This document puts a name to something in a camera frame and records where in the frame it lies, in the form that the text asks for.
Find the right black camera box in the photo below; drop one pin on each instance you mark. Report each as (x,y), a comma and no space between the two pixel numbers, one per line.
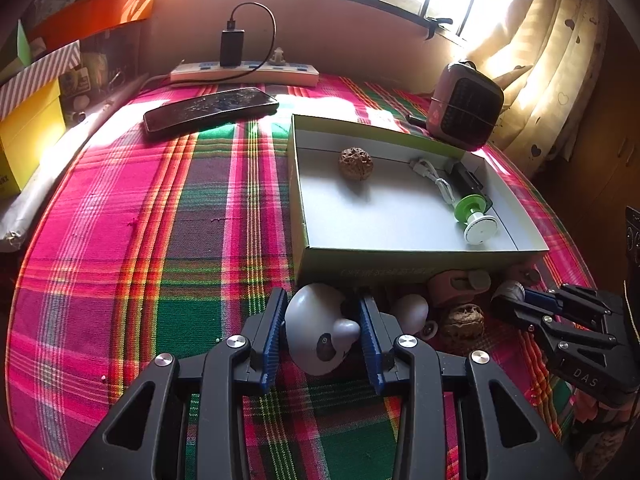
(632,217)

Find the small walnut in tray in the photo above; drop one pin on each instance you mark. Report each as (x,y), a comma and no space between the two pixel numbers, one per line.
(355,164)

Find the black smartphone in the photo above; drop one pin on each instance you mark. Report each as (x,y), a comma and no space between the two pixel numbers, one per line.
(208,112)

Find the pink black mini heater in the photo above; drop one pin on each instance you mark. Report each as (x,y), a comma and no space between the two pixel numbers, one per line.
(465,107)

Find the black charger adapter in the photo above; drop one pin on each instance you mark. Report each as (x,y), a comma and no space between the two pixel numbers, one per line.
(231,45)

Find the white panda toy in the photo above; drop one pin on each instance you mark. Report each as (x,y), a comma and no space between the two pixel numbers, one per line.
(318,334)

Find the plaid tablecloth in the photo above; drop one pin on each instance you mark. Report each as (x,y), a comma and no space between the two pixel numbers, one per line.
(168,247)

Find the white power strip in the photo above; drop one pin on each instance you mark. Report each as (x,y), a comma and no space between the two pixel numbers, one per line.
(302,75)

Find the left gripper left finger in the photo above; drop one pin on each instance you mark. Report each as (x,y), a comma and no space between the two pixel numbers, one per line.
(144,434)

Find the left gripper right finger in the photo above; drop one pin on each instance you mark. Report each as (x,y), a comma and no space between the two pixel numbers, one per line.
(499,434)

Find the pink cable clip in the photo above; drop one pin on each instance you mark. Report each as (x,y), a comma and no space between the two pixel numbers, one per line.
(524,273)
(453,287)

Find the silver round knob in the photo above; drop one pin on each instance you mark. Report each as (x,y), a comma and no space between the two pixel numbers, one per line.
(508,294)

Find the large brown walnut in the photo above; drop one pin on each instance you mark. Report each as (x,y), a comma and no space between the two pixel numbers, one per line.
(462,327)

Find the yellow box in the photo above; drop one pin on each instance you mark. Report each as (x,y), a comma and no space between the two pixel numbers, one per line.
(26,133)

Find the green box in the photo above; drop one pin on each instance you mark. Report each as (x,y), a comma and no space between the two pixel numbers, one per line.
(15,54)

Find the green white suction holder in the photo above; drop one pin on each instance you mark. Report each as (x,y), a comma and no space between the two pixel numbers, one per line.
(479,227)

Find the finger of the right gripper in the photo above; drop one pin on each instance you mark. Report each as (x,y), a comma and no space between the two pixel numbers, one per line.
(573,306)
(552,338)

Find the cream heart curtain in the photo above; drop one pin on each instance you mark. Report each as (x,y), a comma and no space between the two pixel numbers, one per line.
(546,56)

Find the black battery pack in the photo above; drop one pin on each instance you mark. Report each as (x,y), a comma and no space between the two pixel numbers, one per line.
(465,183)

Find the striped box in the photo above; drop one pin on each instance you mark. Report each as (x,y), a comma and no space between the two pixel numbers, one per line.
(27,82)

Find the small figurine on strip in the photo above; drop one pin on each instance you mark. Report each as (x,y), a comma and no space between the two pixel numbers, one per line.
(277,57)

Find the orange tray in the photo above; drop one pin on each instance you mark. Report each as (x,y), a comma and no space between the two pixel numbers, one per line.
(85,18)

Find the green white cardboard tray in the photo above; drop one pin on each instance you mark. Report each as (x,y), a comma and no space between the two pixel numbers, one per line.
(398,225)

